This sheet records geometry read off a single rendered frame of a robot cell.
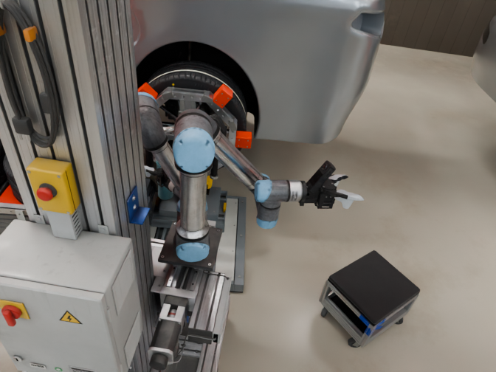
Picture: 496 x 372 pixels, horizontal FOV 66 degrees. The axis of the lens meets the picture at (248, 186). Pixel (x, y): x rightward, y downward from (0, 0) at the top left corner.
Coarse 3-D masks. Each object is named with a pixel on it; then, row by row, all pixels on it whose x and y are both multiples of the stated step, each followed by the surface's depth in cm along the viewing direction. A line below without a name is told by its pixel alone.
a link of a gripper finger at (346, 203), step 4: (340, 192) 128; (344, 192) 128; (348, 192) 129; (348, 196) 127; (352, 196) 127; (356, 196) 127; (360, 196) 127; (340, 200) 130; (344, 200) 129; (348, 200) 129; (352, 200) 128; (356, 200) 127; (360, 200) 128; (344, 204) 130; (348, 204) 129
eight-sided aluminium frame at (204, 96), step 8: (168, 88) 203; (176, 88) 204; (160, 96) 201; (168, 96) 201; (176, 96) 201; (192, 96) 201; (200, 96) 201; (208, 96) 201; (160, 104) 204; (208, 104) 204; (216, 104) 203; (216, 112) 206; (224, 112) 206; (224, 120) 210; (232, 120) 210; (232, 128) 212; (232, 136) 216; (232, 144) 219; (144, 152) 223
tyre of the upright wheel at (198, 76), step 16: (176, 64) 218; (192, 64) 215; (208, 64) 219; (160, 80) 205; (176, 80) 204; (192, 80) 204; (208, 80) 205; (224, 80) 215; (240, 96) 223; (240, 112) 216; (240, 128) 222
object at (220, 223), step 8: (224, 192) 290; (160, 200) 278; (224, 200) 282; (224, 208) 274; (160, 216) 266; (168, 216) 266; (176, 216) 266; (224, 216) 269; (152, 224) 264; (160, 224) 263; (168, 224) 263; (216, 224) 263
